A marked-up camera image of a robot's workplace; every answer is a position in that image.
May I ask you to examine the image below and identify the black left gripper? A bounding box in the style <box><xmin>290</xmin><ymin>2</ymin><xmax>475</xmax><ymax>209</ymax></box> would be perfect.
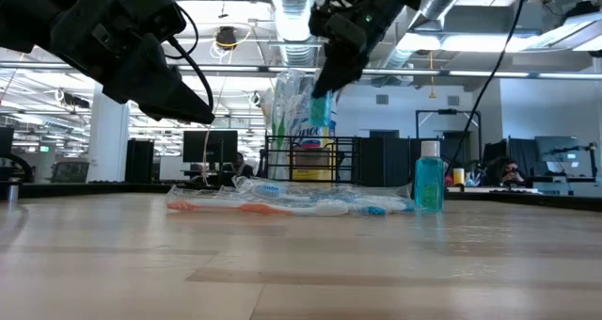
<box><xmin>49</xmin><ymin>0</ymin><xmax>216</xmax><ymax>126</ymax></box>

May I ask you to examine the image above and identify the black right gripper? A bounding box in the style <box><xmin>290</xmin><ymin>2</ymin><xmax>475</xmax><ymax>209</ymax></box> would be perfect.
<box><xmin>309</xmin><ymin>0</ymin><xmax>405</xmax><ymax>99</ymax></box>

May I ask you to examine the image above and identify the blue mouthwash bottle white cap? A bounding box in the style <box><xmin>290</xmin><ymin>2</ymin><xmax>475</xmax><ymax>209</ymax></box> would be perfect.
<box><xmin>309</xmin><ymin>91</ymin><xmax>334</xmax><ymax>128</ymax></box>
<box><xmin>413</xmin><ymin>140</ymin><xmax>446</xmax><ymax>213</ymax></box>

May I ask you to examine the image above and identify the blue green toothbrush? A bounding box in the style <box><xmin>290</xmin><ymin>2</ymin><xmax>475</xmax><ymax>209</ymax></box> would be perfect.
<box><xmin>233</xmin><ymin>175</ymin><xmax>415</xmax><ymax>201</ymax></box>

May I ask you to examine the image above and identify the orange white toothbrush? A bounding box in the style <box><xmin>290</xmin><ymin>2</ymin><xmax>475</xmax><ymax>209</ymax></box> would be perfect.
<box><xmin>165</xmin><ymin>187</ymin><xmax>352</xmax><ymax>217</ymax></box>

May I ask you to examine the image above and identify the Lysol wipes canister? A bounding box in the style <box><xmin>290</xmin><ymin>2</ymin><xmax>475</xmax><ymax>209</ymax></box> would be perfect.
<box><xmin>286</xmin><ymin>93</ymin><xmax>338</xmax><ymax>183</ymax></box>

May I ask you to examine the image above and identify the black cabinet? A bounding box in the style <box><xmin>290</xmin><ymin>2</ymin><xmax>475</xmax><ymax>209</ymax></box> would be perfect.
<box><xmin>124</xmin><ymin>138</ymin><xmax>155</xmax><ymax>184</ymax></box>

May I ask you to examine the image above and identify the white room pillar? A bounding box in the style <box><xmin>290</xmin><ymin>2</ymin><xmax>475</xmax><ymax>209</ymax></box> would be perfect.
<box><xmin>87</xmin><ymin>82</ymin><xmax>131</xmax><ymax>184</ymax></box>

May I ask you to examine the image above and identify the black computer monitor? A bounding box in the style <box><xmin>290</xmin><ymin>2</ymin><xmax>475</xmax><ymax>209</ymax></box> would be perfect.
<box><xmin>534</xmin><ymin>135</ymin><xmax>583</xmax><ymax>164</ymax></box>
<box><xmin>182</xmin><ymin>130</ymin><xmax>239</xmax><ymax>164</ymax></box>

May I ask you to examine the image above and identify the black partition panel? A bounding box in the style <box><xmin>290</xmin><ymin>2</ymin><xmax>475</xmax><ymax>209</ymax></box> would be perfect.
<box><xmin>359</xmin><ymin>130</ymin><xmax>418</xmax><ymax>187</ymax></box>

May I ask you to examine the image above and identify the person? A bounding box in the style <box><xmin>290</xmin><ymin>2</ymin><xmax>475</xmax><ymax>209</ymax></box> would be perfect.
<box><xmin>230</xmin><ymin>151</ymin><xmax>255</xmax><ymax>179</ymax></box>
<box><xmin>498</xmin><ymin>158</ymin><xmax>526</xmax><ymax>187</ymax></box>

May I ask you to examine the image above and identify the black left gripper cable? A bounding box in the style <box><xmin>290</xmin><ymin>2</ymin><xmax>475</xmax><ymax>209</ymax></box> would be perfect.
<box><xmin>162</xmin><ymin>2</ymin><xmax>215</xmax><ymax>119</ymax></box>

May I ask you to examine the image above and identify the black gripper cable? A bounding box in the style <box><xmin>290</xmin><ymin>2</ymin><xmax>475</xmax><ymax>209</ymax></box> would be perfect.
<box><xmin>444</xmin><ymin>0</ymin><xmax>531</xmax><ymax>166</ymax></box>
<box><xmin>162</xmin><ymin>2</ymin><xmax>215</xmax><ymax>119</ymax></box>

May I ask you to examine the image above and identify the black wire basket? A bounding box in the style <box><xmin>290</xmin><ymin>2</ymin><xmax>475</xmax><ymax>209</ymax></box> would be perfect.
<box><xmin>264</xmin><ymin>135</ymin><xmax>362</xmax><ymax>184</ymax></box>

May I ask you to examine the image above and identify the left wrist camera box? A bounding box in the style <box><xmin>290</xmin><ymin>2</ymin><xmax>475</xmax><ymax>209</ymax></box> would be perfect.
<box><xmin>115</xmin><ymin>0</ymin><xmax>188</xmax><ymax>46</ymax></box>

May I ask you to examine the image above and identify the black ceiling camera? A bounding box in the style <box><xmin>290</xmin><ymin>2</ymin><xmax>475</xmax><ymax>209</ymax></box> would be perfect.
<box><xmin>214</xmin><ymin>25</ymin><xmax>240</xmax><ymax>52</ymax></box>

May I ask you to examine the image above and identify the black background rig frame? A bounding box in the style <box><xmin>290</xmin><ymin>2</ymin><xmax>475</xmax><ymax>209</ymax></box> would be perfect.
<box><xmin>415</xmin><ymin>108</ymin><xmax>483</xmax><ymax>170</ymax></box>

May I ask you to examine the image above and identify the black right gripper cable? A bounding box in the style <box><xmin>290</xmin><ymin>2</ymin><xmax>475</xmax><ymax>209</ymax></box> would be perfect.
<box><xmin>444</xmin><ymin>0</ymin><xmax>531</xmax><ymax>166</ymax></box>

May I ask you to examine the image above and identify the silver metal post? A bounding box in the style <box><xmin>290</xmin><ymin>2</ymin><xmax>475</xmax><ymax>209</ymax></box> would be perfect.
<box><xmin>6</xmin><ymin>177</ymin><xmax>21</xmax><ymax>203</ymax></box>

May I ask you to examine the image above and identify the linear ceiling light rail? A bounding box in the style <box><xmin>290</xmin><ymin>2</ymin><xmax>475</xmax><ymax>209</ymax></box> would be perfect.
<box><xmin>0</xmin><ymin>60</ymin><xmax>602</xmax><ymax>80</ymax></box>

